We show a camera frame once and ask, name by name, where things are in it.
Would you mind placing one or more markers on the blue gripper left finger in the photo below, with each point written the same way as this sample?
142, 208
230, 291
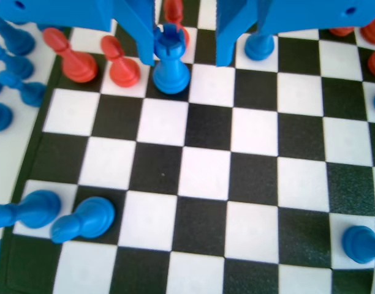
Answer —
144, 30

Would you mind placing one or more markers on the blue chess rook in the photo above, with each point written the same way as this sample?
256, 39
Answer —
17, 38
170, 69

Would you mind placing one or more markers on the black white chessboard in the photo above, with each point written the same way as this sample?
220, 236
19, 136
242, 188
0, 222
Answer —
206, 171

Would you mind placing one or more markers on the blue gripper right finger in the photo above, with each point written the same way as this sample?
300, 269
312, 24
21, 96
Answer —
227, 30

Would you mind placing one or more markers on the red plastic chess rook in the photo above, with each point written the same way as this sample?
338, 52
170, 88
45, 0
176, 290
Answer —
373, 30

